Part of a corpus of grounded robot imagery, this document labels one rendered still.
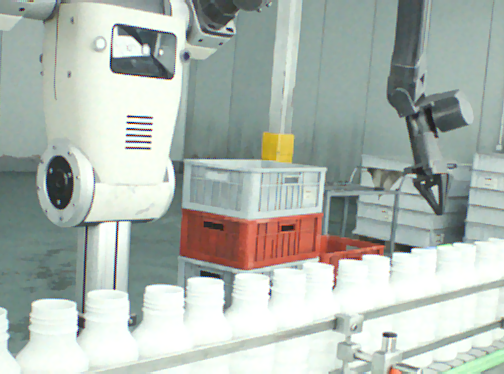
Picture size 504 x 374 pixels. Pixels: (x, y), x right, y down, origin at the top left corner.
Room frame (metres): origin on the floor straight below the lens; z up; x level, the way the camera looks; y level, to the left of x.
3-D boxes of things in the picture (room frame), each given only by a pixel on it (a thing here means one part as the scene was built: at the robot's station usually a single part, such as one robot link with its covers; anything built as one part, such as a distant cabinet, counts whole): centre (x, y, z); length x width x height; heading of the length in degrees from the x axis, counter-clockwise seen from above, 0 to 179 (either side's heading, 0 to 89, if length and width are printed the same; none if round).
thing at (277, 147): (11.28, 0.52, 0.55); 0.40 x 0.40 x 1.10; 51
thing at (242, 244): (3.64, 0.25, 0.78); 0.61 x 0.41 x 0.22; 147
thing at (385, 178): (6.42, -0.61, 0.85); 0.36 x 0.12 x 0.27; 51
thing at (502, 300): (1.25, -0.32, 1.08); 0.06 x 0.06 x 0.17
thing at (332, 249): (4.24, -0.12, 0.55); 0.61 x 0.41 x 0.22; 144
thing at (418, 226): (8.76, -1.30, 0.50); 1.23 x 1.05 x 1.00; 139
